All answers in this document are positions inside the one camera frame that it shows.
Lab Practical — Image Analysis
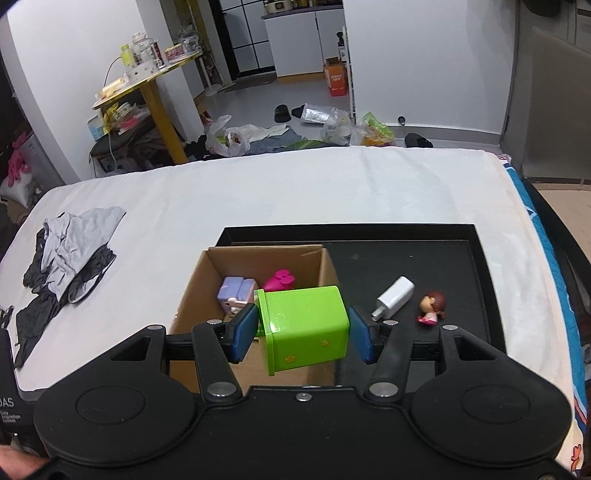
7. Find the grey garment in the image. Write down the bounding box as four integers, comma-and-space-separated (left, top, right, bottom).
41, 206, 126, 303

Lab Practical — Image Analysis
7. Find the brown cardboard box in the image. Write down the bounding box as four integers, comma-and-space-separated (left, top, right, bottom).
168, 244, 343, 393

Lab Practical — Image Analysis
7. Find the silver foil bag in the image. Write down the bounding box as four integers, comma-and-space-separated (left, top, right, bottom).
292, 104, 349, 126

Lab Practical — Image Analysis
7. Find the yellow table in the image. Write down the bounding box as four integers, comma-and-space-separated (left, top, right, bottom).
91, 48, 204, 164

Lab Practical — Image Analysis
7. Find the clear glass jar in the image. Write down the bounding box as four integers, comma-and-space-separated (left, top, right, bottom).
130, 33, 149, 65

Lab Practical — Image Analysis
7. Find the green plastic bag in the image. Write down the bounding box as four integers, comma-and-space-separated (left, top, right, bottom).
352, 112, 395, 147

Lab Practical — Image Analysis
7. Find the white charger plug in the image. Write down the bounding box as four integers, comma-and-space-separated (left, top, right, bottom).
370, 276, 415, 321

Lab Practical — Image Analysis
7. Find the black chair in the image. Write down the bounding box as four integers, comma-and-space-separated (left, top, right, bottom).
89, 124, 160, 178

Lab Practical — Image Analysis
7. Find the brown-haired doll figure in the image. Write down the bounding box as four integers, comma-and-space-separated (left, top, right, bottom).
417, 292, 448, 326

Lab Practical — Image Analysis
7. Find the pink toy figure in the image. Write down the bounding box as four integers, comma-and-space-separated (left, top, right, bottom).
263, 269, 296, 292

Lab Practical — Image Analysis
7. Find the green toy block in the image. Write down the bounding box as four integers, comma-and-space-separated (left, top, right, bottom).
254, 286, 350, 377

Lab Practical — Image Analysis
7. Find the dark garment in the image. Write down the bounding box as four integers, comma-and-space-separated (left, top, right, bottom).
14, 228, 117, 370

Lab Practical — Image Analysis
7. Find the blue cloth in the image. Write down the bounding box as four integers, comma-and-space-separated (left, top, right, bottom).
249, 128, 308, 153

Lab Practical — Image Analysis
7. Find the purple toy figure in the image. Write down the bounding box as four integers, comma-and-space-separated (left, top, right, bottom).
217, 276, 258, 320

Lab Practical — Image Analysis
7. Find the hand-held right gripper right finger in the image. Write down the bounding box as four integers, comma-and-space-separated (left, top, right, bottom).
347, 305, 509, 401

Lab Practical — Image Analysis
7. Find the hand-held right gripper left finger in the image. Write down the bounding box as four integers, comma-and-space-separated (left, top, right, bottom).
111, 302, 259, 402

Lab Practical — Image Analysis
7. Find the white plastic bag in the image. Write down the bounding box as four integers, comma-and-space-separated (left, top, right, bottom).
204, 115, 278, 158

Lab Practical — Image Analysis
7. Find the pink plush toy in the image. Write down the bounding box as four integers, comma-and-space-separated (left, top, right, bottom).
7, 134, 33, 185

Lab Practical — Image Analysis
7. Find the clear plastic bag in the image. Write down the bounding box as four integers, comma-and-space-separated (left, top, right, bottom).
321, 111, 365, 146

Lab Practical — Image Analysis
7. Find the white kitchen cabinet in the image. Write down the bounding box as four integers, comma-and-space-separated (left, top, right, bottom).
262, 4, 345, 85

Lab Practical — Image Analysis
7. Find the grey cabinet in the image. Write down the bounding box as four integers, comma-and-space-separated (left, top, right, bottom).
501, 0, 591, 181

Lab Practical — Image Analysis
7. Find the black tray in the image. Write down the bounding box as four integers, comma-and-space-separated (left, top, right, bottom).
215, 224, 509, 389

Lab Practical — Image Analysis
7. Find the orange box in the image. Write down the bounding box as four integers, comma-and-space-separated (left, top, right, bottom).
323, 56, 349, 97

